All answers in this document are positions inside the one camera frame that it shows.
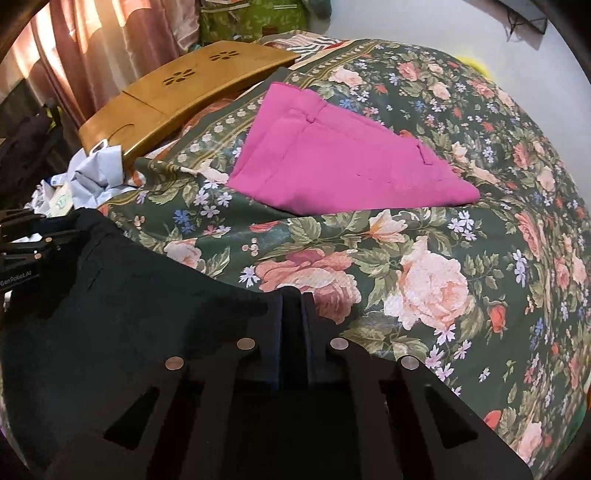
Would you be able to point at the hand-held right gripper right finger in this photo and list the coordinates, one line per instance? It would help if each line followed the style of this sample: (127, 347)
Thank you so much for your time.
(308, 341)

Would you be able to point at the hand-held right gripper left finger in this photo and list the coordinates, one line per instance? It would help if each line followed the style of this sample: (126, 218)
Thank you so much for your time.
(277, 337)

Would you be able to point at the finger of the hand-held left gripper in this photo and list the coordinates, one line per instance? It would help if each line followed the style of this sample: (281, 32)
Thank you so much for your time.
(21, 217)
(32, 249)

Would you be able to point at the dark pants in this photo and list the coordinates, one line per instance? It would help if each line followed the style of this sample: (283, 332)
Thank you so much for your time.
(138, 300)

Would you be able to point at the folded pink pants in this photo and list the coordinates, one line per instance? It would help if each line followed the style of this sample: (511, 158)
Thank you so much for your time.
(332, 161)

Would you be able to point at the black bag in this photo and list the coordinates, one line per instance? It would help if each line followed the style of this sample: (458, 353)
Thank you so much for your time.
(27, 143)

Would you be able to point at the crumpled light blue cloth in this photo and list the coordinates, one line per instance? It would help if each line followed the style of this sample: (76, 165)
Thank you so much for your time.
(92, 175)

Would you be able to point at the floral bedsheet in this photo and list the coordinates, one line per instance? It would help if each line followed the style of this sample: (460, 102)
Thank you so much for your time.
(415, 277)

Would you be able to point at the pink curtain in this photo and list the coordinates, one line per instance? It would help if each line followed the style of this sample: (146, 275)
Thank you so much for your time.
(101, 41)

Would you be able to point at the wooden lap desk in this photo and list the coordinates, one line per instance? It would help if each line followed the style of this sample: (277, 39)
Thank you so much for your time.
(184, 92)

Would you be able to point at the striped cloth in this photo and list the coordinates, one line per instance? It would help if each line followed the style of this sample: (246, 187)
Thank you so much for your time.
(304, 46)

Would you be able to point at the green patterned bag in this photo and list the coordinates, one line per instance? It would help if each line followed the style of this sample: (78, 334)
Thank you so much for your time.
(254, 18)

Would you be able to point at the yellow cloth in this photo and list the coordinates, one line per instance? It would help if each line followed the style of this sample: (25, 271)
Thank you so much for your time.
(475, 64)

